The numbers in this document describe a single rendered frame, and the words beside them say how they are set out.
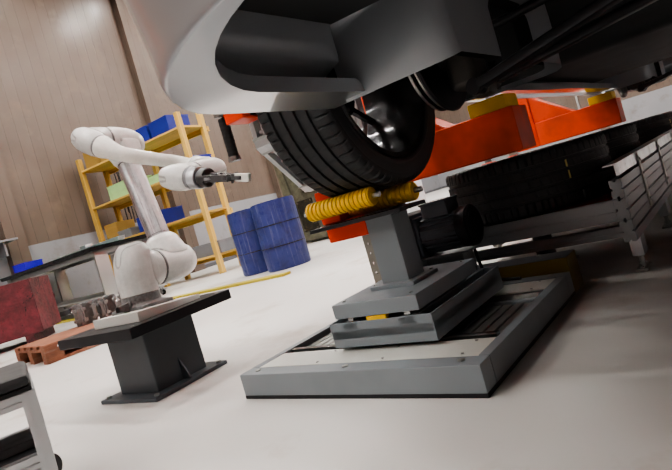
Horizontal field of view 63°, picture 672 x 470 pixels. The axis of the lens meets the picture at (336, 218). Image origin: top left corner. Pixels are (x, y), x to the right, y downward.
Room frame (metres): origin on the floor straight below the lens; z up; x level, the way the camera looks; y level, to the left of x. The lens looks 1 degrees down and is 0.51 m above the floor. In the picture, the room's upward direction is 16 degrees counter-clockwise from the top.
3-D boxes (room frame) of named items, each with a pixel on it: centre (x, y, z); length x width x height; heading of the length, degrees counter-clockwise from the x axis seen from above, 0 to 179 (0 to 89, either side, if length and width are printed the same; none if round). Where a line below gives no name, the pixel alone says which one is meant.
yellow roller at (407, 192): (1.72, -0.15, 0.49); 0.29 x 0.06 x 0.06; 52
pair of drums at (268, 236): (6.48, 0.84, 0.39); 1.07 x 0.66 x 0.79; 54
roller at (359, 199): (1.66, -0.02, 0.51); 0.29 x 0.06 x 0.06; 52
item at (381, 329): (1.76, -0.18, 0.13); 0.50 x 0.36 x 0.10; 142
